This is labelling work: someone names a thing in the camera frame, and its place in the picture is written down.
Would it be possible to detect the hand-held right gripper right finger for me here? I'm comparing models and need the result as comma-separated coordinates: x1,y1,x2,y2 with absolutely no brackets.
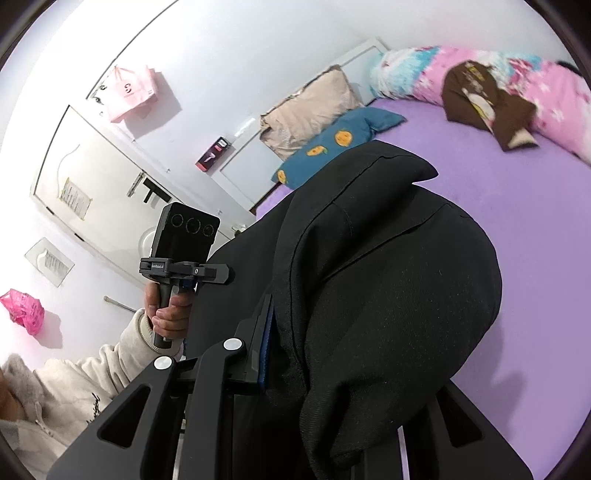
406,382,533,480

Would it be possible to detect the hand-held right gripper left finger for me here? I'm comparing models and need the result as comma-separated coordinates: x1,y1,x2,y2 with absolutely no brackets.
46,293,274,480

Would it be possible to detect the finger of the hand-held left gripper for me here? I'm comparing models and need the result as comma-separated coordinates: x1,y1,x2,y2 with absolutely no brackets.
196,264,235,283
140,258,178,283

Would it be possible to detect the black jacket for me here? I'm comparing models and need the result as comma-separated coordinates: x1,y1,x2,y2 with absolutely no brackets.
185,141,504,480

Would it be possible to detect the person's left hand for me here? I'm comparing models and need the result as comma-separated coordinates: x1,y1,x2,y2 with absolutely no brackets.
143,282,195,340

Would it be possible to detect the red black box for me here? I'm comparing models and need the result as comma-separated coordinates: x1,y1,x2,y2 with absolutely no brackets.
195,136,230,174

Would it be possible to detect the paper sticker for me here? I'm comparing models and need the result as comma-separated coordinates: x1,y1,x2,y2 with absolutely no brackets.
60,178,93,215

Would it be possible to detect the white door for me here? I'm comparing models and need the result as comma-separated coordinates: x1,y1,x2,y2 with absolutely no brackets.
31,105,241,289

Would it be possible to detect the pink plastic bag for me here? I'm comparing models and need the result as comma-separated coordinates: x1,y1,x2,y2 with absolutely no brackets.
0,288,46,337

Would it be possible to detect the pink paper bag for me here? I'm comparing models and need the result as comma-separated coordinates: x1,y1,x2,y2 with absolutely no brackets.
106,65,160,123

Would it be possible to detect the beige pillow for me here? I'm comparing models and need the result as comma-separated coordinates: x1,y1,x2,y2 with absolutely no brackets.
259,65,365,161

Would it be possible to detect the blue pillow with orange prints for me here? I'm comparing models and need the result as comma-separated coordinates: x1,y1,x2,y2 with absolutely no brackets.
270,108,407,189

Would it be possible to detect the person's torso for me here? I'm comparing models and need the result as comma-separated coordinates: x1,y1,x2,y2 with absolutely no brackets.
0,353,153,480

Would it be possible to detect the purple bed blanket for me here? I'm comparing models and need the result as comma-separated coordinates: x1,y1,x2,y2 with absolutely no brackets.
254,99,591,480

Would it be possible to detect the brown printed garment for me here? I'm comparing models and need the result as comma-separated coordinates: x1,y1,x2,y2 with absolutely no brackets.
441,60,541,152

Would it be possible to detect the floral pink blue quilt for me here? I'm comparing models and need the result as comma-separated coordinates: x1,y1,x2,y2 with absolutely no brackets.
369,45,591,167

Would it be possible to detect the clear wall pocket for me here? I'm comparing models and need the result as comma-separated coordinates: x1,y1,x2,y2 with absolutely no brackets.
25,237,75,287

